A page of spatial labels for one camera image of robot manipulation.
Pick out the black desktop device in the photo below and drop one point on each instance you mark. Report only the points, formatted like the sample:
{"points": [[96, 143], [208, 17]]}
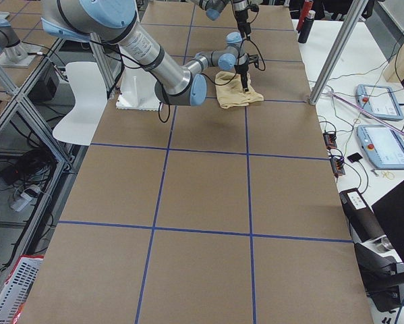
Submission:
{"points": [[382, 275]]}

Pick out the red water bottle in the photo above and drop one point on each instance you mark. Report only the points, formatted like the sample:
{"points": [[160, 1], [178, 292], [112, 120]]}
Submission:
{"points": [[306, 7]]}

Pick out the black monitor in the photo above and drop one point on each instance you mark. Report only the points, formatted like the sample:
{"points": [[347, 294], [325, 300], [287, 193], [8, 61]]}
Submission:
{"points": [[389, 211]]}

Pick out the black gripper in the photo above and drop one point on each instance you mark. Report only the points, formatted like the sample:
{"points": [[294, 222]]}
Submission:
{"points": [[243, 70], [241, 17]]}

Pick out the yellow long sleeve shirt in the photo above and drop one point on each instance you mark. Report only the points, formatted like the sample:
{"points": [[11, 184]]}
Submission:
{"points": [[230, 92]]}

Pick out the white perforated basket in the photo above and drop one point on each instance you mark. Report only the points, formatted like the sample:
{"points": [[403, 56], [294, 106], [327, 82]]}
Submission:
{"points": [[17, 287]]}

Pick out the blue teach pendant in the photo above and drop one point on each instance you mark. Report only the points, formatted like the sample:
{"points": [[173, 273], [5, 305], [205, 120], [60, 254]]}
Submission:
{"points": [[383, 147], [379, 101]]}

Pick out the lower blue teach pendant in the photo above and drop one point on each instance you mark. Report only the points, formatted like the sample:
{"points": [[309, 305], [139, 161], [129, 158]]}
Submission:
{"points": [[383, 147]]}

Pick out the aluminium frame post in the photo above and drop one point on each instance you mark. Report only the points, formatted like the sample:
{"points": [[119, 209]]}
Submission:
{"points": [[337, 48]]}

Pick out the white plastic chair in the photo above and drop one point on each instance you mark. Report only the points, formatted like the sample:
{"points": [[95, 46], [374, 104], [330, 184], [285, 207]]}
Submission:
{"points": [[90, 93]]}

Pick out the white camera mast pedestal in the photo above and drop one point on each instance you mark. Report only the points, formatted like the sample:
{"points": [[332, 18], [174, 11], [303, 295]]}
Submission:
{"points": [[137, 86]]}

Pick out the black water bottle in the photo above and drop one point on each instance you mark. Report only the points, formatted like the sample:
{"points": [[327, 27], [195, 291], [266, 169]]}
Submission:
{"points": [[306, 27]]}

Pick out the reacher grabber stick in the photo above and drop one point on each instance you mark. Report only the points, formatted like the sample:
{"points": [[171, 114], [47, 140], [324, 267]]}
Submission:
{"points": [[364, 112]]}

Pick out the upper blue teach pendant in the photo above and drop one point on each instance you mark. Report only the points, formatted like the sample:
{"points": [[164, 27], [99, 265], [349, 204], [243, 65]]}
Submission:
{"points": [[379, 101]]}

